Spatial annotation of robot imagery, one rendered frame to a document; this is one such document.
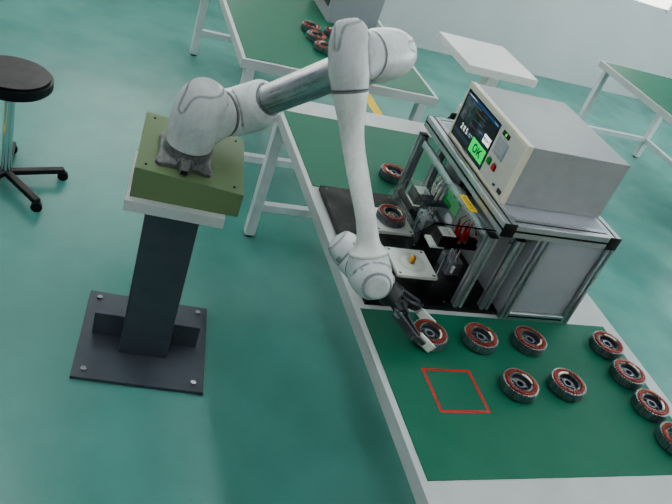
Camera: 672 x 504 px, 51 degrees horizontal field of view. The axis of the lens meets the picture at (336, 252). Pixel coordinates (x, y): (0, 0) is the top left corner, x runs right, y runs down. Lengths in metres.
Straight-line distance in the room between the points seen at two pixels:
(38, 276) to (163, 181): 1.01
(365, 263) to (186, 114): 0.78
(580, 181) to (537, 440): 0.81
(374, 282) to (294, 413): 1.14
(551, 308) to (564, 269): 0.17
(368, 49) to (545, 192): 0.75
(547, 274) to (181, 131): 1.24
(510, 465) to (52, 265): 2.07
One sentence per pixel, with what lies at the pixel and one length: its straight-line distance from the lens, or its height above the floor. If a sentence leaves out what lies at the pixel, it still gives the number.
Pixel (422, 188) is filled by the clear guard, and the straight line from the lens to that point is 2.24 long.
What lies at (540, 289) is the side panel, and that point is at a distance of 2.42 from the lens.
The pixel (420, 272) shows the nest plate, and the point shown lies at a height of 0.78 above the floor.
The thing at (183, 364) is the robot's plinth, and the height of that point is 0.02.
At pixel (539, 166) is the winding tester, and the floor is 1.26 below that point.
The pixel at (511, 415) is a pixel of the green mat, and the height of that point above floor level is 0.75.
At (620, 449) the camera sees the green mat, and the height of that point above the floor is 0.75.
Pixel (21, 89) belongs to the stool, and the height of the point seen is 0.56.
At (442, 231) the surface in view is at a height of 0.92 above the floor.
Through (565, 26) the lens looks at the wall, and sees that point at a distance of 8.12.
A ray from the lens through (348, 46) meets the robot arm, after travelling 1.87.
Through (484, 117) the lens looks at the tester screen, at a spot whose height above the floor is 1.27.
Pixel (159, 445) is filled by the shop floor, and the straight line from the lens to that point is 2.60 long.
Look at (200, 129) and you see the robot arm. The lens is 2.26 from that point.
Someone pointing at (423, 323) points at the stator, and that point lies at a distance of 2.16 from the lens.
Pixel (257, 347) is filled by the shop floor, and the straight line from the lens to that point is 3.02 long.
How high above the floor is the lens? 2.03
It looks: 33 degrees down
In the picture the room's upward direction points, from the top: 21 degrees clockwise
